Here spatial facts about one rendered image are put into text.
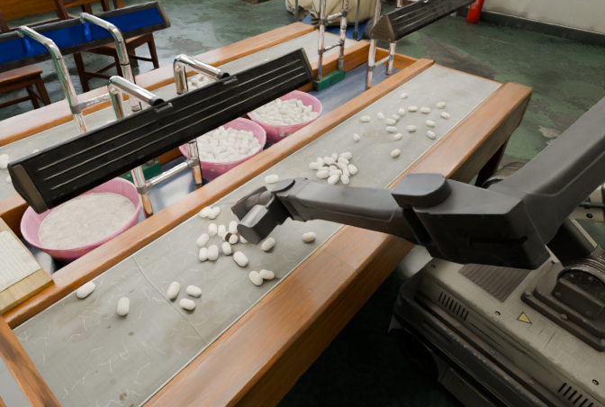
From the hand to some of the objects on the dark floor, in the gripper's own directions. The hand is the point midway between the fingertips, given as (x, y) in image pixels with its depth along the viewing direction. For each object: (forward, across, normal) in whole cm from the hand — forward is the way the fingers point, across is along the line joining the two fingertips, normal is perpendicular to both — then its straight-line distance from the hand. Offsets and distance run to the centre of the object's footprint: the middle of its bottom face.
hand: (237, 212), depth 100 cm
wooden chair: (+220, +9, +86) cm, 236 cm away
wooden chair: (+225, +89, +90) cm, 258 cm away
